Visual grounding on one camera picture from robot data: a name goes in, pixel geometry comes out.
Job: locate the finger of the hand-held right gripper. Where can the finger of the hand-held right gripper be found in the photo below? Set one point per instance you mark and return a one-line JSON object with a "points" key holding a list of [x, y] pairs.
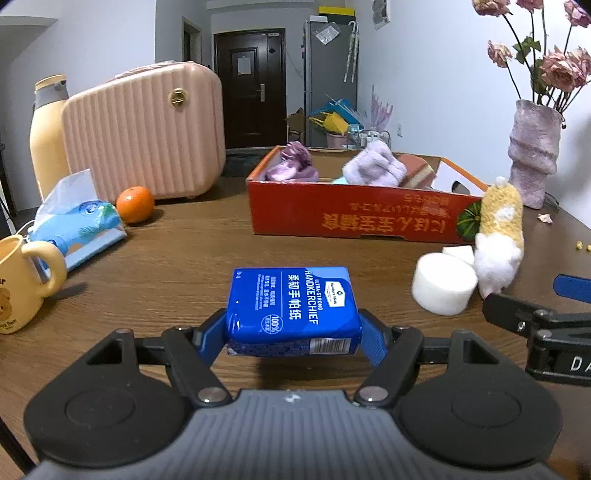
{"points": [[575, 288], [508, 311]]}

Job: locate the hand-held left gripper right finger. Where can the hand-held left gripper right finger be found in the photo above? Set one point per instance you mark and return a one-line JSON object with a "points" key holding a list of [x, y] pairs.
{"points": [[375, 339]]}

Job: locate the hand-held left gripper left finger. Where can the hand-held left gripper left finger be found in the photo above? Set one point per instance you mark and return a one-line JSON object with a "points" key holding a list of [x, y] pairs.
{"points": [[212, 339]]}

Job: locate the blue handkerchief pack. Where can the blue handkerchief pack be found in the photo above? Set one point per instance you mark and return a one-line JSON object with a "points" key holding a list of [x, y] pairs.
{"points": [[291, 304]]}

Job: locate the yellow white alpaca plush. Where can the yellow white alpaca plush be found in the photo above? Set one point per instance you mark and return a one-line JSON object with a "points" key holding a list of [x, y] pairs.
{"points": [[501, 221]]}

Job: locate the red cardboard box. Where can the red cardboard box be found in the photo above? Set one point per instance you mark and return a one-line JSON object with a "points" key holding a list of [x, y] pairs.
{"points": [[346, 217]]}

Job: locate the light blue fluffy pouch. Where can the light blue fluffy pouch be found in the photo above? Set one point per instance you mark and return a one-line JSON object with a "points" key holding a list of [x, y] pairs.
{"points": [[340, 180]]}

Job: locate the pink layered cake sponge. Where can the pink layered cake sponge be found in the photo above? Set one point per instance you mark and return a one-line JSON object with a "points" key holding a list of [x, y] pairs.
{"points": [[418, 173]]}

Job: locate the lilac fuzzy headband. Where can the lilac fuzzy headband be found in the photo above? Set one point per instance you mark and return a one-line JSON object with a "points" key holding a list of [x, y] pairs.
{"points": [[374, 168]]}

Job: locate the pink satin scrunchie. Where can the pink satin scrunchie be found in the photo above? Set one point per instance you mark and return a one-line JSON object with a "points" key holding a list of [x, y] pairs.
{"points": [[295, 166]]}

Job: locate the scattered yellow crumbs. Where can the scattered yellow crumbs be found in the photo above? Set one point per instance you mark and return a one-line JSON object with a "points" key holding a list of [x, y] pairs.
{"points": [[579, 245]]}

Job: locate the white foam cylinder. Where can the white foam cylinder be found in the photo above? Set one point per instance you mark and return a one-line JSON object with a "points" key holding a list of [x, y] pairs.
{"points": [[443, 284]]}

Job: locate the fallen rose petal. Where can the fallen rose petal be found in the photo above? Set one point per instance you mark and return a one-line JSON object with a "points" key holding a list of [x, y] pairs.
{"points": [[545, 218]]}

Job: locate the pink textured vase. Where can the pink textured vase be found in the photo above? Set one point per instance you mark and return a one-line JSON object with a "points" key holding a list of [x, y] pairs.
{"points": [[533, 152]]}

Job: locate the orange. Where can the orange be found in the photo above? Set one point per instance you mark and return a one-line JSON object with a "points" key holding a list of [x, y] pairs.
{"points": [[135, 205]]}

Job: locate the blue tissue pack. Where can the blue tissue pack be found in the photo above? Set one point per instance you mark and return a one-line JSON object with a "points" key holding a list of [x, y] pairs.
{"points": [[78, 221]]}

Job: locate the clear container with bottles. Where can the clear container with bottles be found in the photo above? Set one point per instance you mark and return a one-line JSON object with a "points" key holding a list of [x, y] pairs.
{"points": [[367, 137]]}

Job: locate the pink bucket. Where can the pink bucket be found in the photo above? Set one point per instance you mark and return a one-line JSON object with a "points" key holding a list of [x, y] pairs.
{"points": [[336, 140]]}

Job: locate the yellow bear mug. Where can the yellow bear mug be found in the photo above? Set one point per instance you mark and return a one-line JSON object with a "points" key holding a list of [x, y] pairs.
{"points": [[14, 295]]}

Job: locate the dried pink rose bouquet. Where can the dried pink rose bouquet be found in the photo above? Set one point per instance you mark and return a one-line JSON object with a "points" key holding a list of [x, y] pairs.
{"points": [[561, 69]]}

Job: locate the pink ribbed suitcase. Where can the pink ribbed suitcase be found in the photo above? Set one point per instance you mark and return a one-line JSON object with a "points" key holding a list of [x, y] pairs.
{"points": [[138, 129]]}

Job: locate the brown cardboard box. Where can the brown cardboard box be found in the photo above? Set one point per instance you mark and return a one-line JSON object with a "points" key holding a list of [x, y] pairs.
{"points": [[295, 127]]}

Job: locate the dark wooden door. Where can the dark wooden door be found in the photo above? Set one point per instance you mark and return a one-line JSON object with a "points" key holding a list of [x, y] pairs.
{"points": [[249, 115]]}

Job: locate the yellow thermos bottle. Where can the yellow thermos bottle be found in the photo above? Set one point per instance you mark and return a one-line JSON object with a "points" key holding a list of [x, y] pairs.
{"points": [[46, 147]]}

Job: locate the grey refrigerator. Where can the grey refrigerator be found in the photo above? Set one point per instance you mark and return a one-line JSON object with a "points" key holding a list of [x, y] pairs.
{"points": [[318, 83]]}

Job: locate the white paper notice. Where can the white paper notice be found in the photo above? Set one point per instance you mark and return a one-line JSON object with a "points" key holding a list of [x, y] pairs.
{"points": [[244, 63]]}

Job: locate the white folded umbrella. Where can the white folded umbrella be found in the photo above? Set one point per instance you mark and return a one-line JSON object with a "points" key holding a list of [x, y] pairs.
{"points": [[351, 50]]}

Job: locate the clear plastic bag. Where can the clear plastic bag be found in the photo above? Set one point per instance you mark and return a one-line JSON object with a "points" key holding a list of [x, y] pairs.
{"points": [[328, 33]]}

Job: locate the yellow box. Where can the yellow box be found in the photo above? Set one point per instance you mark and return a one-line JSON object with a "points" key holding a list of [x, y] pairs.
{"points": [[334, 12]]}

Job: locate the purple wall decoration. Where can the purple wall decoration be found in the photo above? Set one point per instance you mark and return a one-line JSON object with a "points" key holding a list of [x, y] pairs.
{"points": [[381, 110]]}

